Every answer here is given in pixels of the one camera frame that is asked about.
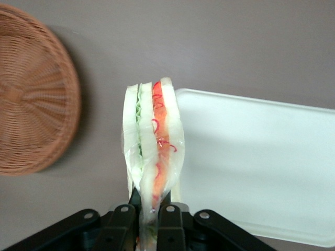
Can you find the round brown wicker basket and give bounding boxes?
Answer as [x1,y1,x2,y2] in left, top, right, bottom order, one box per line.
[0,3,82,177]

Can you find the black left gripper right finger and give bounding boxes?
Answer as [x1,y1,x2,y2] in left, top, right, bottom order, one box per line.
[156,189,187,251]

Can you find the triangle sandwich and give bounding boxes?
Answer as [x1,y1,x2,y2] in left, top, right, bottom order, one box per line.
[122,76,187,251]

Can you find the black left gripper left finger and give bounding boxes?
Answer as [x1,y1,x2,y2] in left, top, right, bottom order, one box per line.
[97,182,142,251]

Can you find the cream plastic tray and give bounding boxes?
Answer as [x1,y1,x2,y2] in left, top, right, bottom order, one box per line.
[172,88,335,248]

